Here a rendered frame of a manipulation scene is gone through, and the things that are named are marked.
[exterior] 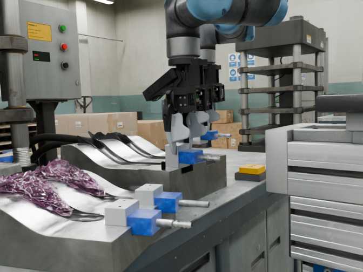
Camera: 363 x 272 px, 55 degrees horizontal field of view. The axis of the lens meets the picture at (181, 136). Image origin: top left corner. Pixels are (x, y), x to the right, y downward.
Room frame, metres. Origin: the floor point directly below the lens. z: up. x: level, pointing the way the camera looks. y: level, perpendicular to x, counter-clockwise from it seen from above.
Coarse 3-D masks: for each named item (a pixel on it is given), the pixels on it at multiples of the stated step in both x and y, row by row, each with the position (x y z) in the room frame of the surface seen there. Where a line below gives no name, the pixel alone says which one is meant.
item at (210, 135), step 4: (208, 132) 1.08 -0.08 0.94; (212, 132) 1.08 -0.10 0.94; (216, 132) 1.10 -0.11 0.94; (200, 136) 1.10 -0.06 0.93; (204, 136) 1.09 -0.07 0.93; (208, 136) 1.08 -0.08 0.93; (212, 136) 1.08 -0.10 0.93; (216, 136) 1.08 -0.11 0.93; (220, 136) 1.08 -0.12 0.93; (224, 136) 1.07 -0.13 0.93; (228, 136) 1.06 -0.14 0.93; (196, 140) 1.10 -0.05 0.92; (200, 140) 1.10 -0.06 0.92; (204, 140) 1.12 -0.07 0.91
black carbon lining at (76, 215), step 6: (102, 198) 0.68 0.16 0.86; (108, 198) 0.68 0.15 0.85; (114, 198) 0.68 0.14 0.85; (120, 198) 0.68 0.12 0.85; (126, 198) 0.68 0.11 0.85; (132, 198) 0.67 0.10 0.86; (72, 210) 0.59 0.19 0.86; (78, 210) 0.59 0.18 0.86; (66, 216) 0.57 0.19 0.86; (72, 216) 0.57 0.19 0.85; (78, 216) 0.58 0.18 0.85; (84, 216) 0.58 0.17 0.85; (90, 216) 0.58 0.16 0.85; (96, 216) 0.57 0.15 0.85; (102, 216) 0.57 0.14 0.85
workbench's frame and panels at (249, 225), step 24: (264, 192) 1.00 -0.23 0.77; (216, 216) 0.77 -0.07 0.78; (240, 216) 0.98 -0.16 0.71; (264, 216) 1.15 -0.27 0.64; (168, 240) 0.63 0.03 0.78; (192, 240) 0.78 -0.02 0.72; (216, 240) 0.86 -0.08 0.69; (240, 240) 1.00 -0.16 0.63; (264, 240) 1.15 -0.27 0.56; (288, 240) 1.35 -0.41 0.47; (144, 264) 0.57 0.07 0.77; (168, 264) 0.70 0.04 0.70; (192, 264) 0.82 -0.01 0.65; (216, 264) 0.89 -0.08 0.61; (240, 264) 1.00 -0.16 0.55; (264, 264) 1.15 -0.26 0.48; (288, 264) 1.35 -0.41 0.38
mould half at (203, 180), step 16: (80, 144) 0.96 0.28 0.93; (112, 144) 1.01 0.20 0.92; (144, 144) 1.09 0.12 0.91; (80, 160) 0.92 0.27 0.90; (96, 160) 0.89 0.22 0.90; (128, 160) 0.94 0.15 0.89; (144, 160) 0.95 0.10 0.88; (160, 160) 0.92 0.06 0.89; (224, 160) 0.95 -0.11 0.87; (112, 176) 0.85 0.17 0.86; (128, 176) 0.82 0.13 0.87; (144, 176) 0.79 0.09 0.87; (160, 176) 0.76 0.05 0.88; (176, 176) 0.77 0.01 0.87; (192, 176) 0.82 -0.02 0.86; (208, 176) 0.88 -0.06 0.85; (224, 176) 0.95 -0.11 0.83; (192, 192) 0.82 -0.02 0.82; (208, 192) 0.88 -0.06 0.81
